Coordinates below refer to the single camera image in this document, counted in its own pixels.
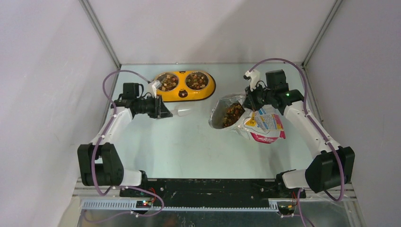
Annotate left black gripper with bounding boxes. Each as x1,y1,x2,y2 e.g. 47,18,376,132
135,95,172,119

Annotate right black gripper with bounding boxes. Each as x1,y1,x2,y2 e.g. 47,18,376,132
243,82,275,112

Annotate clear plastic scoop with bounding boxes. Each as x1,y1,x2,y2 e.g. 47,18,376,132
171,105,193,117

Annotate yellow double pet bowl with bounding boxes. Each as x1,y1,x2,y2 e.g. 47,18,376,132
154,70,216,102

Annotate pet food bag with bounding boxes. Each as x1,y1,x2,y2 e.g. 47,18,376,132
209,94,286,144

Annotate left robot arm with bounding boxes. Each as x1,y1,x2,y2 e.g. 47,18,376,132
77,81,173,197

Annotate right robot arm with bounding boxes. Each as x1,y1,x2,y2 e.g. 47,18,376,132
243,70,355,198

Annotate brown pet food kibble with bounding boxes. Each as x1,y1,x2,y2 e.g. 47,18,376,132
222,103,245,128

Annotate kibble in left bowl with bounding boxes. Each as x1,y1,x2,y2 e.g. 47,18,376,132
157,73,179,91

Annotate kibble in bowl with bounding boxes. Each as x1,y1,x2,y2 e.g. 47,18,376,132
157,73,179,91
185,72,209,90

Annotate kibble in right bowl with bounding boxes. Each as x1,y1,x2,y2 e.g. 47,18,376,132
185,72,209,90

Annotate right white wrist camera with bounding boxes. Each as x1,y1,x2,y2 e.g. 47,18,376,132
244,70,260,91

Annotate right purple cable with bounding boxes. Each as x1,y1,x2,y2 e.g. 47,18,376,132
249,58,345,227

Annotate purple cable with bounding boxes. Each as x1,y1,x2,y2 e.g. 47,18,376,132
249,58,345,227
83,70,165,224

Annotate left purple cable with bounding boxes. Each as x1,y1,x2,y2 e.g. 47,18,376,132
83,70,165,224

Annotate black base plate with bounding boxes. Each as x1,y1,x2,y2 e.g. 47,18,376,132
139,178,298,209

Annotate aluminium frame rail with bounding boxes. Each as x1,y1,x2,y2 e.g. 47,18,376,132
72,178,358,214

